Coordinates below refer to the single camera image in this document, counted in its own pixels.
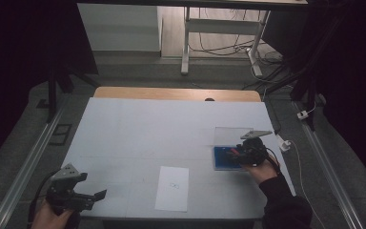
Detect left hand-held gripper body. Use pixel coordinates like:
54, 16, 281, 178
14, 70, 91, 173
45, 162, 96, 216

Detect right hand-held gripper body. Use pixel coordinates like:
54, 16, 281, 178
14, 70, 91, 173
235, 129, 274, 168

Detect blue box with clear lid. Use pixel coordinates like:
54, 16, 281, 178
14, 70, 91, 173
213, 126, 254, 172

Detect person's right hand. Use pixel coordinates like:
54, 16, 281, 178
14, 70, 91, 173
243, 156, 281, 186

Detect person's left hand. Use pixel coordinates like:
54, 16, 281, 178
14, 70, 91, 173
31, 200, 74, 229

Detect small white paper sheet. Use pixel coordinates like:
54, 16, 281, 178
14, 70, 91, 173
154, 165, 191, 213

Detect wooden table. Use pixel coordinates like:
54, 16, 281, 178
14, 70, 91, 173
92, 86, 263, 103

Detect black metal stand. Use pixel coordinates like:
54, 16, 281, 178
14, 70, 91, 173
45, 61, 102, 124

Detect white cabinet panel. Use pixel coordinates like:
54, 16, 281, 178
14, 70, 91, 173
77, 3, 163, 52

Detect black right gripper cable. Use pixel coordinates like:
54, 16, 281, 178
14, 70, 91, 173
265, 147, 281, 175

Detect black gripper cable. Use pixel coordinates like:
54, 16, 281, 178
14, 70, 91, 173
28, 171, 59, 229
265, 147, 281, 175

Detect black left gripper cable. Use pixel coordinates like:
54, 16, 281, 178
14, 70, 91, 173
28, 171, 59, 229

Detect white plug with white cable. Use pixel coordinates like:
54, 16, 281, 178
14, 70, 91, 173
296, 103, 318, 121
276, 134, 327, 229

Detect black rectangular floor frame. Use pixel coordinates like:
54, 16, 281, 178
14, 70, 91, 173
49, 123, 73, 147

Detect aluminium floor rail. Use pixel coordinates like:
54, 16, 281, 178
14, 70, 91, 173
293, 100, 366, 229
0, 104, 69, 229

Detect black floor cables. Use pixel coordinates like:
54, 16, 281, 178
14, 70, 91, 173
189, 9, 284, 66

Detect white desk frame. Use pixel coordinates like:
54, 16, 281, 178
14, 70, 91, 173
180, 6, 272, 77

